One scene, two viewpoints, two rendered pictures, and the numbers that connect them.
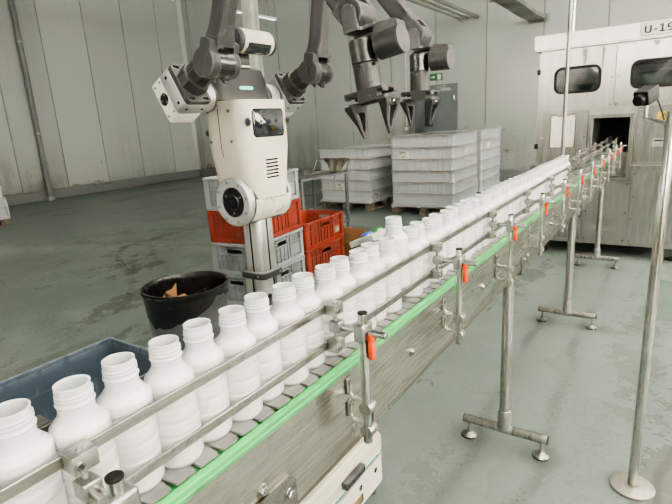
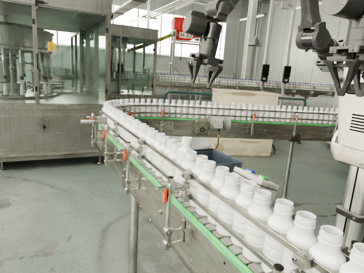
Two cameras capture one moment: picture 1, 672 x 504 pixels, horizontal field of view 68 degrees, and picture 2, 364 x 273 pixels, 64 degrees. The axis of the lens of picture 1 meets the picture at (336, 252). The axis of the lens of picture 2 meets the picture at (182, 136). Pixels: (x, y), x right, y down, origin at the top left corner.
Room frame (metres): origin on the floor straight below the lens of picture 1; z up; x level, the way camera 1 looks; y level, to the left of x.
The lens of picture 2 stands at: (1.56, -1.02, 1.42)
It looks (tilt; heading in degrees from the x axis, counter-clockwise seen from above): 12 degrees down; 119
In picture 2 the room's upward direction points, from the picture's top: 4 degrees clockwise
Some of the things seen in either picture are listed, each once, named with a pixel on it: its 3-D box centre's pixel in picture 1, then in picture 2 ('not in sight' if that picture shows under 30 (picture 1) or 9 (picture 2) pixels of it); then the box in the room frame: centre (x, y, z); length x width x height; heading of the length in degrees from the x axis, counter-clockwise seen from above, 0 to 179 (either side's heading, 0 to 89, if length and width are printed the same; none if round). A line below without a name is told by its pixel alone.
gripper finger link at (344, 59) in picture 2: (425, 108); (348, 73); (1.56, -0.30, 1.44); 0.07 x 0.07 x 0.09; 56
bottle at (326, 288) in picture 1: (327, 309); (153, 149); (0.86, 0.02, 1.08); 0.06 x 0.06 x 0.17
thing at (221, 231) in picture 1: (257, 218); not in sight; (3.54, 0.55, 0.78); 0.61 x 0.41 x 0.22; 152
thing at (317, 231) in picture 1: (306, 228); not in sight; (4.17, 0.24, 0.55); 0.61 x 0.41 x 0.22; 148
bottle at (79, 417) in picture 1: (85, 451); (124, 128); (0.47, 0.28, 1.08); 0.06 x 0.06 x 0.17
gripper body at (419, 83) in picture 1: (419, 84); (360, 39); (1.57, -0.28, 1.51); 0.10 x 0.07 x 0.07; 56
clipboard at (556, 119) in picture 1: (562, 130); not in sight; (4.92, -2.25, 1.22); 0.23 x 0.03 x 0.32; 56
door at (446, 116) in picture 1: (435, 133); not in sight; (11.46, -2.39, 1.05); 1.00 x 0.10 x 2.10; 56
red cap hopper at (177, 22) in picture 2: not in sight; (185, 74); (-2.38, 6.17, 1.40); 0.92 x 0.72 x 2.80; 38
